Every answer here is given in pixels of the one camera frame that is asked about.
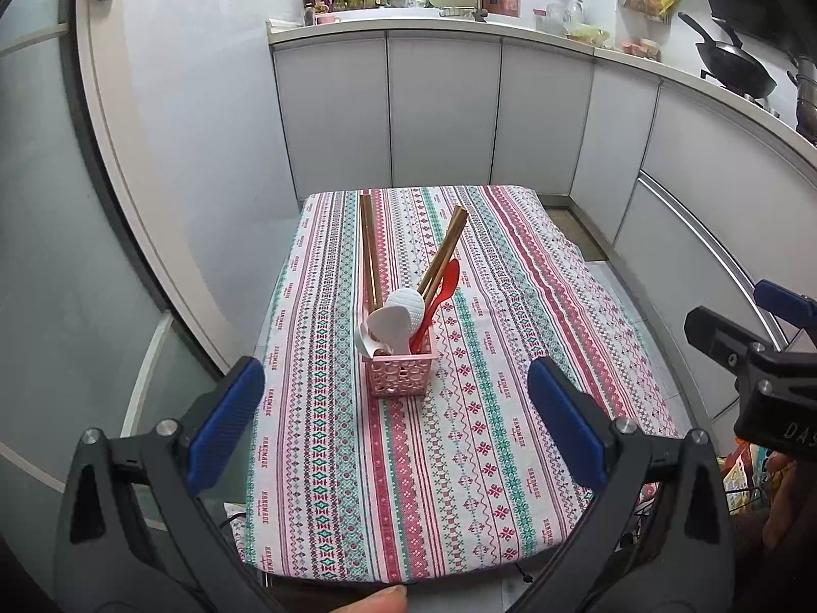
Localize wire rack with packets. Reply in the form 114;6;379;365
721;445;777;515

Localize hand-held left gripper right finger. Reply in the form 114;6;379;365
504;356;738;613

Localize chrome cabinet rail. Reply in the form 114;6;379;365
638;172;787;347

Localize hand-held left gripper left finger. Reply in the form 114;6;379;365
54;356;266;613

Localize clear glass jars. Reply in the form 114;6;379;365
533;1;586;36

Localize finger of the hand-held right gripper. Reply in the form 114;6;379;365
684;306;770;372
753;279;817;328

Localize pile of wooden chopsticks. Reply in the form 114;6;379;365
358;193;470;315

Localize patterned red green tablecloth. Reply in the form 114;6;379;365
233;184;681;585

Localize steel pot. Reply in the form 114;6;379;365
788;54;817;136

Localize white rice paddle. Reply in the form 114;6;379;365
385;287;427;334
367;305;413;351

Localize white kitchen counter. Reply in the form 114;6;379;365
267;8;817;154

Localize person's left hand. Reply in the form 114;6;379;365
332;584;410;613

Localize frosted glass sliding door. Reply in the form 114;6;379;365
0;0;256;525

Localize black wok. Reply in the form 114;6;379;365
678;11;778;98

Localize pink perforated plastic basket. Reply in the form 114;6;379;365
363;325;436;398

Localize green vegetables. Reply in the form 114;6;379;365
568;24;614;47

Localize white soup spoon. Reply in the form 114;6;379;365
354;321;385;360

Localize red plastic spoon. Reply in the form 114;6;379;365
408;258;461;353

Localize person's right hand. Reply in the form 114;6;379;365
762;452;817;551

